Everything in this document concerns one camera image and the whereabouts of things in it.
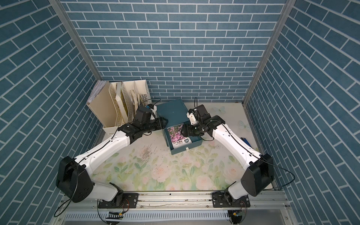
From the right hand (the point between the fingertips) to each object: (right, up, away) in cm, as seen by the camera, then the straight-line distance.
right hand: (187, 132), depth 79 cm
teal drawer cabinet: (-7, +12, +7) cm, 16 cm away
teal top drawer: (+5, -5, +1) cm, 7 cm away
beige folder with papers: (-52, +18, +7) cm, 56 cm away
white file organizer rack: (-43, +22, +17) cm, 52 cm away
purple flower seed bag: (-5, -4, +2) cm, 7 cm away
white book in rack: (-42, +18, +10) cm, 47 cm away
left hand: (-10, +5, +2) cm, 12 cm away
